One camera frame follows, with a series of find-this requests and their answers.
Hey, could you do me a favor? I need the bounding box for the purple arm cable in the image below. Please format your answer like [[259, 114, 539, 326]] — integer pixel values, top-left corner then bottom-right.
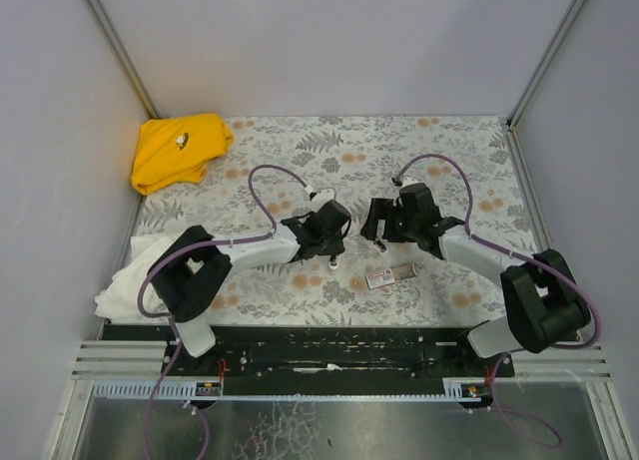
[[137, 164, 316, 317], [391, 153, 603, 349]]

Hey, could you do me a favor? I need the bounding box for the red white staple box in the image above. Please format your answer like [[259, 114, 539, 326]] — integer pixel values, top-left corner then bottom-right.
[[365, 263, 416, 290]]

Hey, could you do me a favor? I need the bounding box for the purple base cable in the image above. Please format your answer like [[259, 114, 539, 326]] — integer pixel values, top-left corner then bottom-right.
[[488, 352, 563, 449], [143, 339, 211, 460]]

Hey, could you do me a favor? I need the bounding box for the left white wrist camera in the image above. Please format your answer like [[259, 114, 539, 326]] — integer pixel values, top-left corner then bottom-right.
[[305, 185, 336, 210]]

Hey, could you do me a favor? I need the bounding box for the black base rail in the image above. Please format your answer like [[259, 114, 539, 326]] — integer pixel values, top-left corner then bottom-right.
[[169, 326, 498, 378]]

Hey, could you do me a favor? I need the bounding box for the white slotted cable duct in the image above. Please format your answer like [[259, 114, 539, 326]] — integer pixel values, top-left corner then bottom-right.
[[93, 380, 482, 406]]

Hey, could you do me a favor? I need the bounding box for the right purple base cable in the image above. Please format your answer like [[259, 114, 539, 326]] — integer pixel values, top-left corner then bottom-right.
[[488, 352, 563, 449]]

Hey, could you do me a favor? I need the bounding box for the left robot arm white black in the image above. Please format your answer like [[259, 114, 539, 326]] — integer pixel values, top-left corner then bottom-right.
[[141, 200, 351, 358]]

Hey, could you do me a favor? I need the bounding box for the yellow folded cloth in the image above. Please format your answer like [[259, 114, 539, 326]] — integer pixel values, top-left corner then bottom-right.
[[130, 114, 234, 196]]

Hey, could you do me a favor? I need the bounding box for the floral patterned table mat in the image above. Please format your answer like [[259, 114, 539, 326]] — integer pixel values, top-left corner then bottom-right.
[[136, 116, 537, 326]]

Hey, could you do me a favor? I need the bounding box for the white crumpled cloth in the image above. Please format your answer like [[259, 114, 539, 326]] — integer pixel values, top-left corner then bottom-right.
[[95, 233, 179, 323]]

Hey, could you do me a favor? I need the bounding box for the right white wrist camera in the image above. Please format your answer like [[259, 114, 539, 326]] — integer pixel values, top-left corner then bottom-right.
[[391, 176, 420, 189]]

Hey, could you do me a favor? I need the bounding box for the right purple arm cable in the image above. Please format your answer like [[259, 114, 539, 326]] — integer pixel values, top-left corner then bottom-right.
[[391, 153, 603, 349]]

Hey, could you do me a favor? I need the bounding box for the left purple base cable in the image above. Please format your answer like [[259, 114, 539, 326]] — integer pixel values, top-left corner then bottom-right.
[[143, 339, 211, 460]]

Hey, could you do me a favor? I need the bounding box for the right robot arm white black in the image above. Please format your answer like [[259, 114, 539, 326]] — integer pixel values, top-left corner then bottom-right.
[[360, 183, 592, 358]]

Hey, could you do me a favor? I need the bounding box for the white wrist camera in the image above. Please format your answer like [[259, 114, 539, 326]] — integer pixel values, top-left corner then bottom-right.
[[305, 185, 336, 210], [391, 176, 420, 189]]

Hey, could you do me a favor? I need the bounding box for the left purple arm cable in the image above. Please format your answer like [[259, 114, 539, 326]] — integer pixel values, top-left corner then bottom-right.
[[137, 164, 316, 317]]

